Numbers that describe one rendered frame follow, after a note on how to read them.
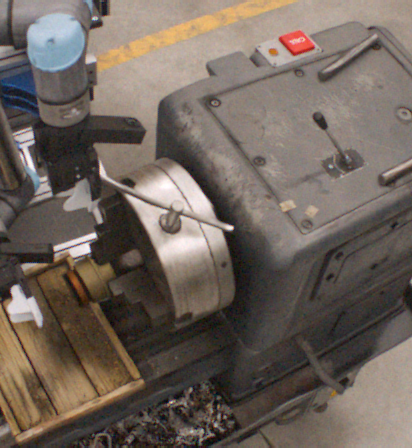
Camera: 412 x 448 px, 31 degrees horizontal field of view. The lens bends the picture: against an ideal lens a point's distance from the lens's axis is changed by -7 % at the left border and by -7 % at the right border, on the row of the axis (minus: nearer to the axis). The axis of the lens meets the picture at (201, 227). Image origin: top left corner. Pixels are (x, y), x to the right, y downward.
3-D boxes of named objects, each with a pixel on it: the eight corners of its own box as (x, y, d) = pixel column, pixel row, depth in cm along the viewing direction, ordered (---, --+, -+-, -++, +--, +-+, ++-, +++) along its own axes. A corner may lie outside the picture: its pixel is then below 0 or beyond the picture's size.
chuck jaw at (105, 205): (141, 233, 154) (127, 179, 148) (152, 243, 150) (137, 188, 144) (91, 255, 151) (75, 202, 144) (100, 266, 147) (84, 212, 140)
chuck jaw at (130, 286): (158, 258, 150) (190, 308, 145) (158, 271, 154) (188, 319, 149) (107, 281, 147) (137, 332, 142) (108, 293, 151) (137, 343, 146)
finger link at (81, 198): (63, 221, 123) (55, 180, 116) (96, 206, 125) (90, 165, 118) (70, 234, 121) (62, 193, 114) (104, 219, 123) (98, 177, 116)
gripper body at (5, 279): (-4, 309, 148) (-25, 262, 154) (33, 292, 151) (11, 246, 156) (-11, 292, 142) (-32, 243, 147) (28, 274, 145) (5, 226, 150)
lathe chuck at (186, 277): (131, 198, 173) (153, 137, 144) (199, 327, 167) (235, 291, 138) (95, 214, 170) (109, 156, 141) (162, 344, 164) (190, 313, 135)
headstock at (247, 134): (342, 112, 206) (373, 8, 173) (447, 245, 185) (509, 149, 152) (144, 193, 187) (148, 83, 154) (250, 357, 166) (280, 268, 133)
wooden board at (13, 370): (70, 258, 176) (68, 249, 173) (145, 389, 160) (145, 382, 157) (-43, 309, 167) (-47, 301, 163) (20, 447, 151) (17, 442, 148)
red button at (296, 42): (299, 35, 167) (300, 28, 165) (314, 51, 164) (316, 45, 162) (277, 42, 165) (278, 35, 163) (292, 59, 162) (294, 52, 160)
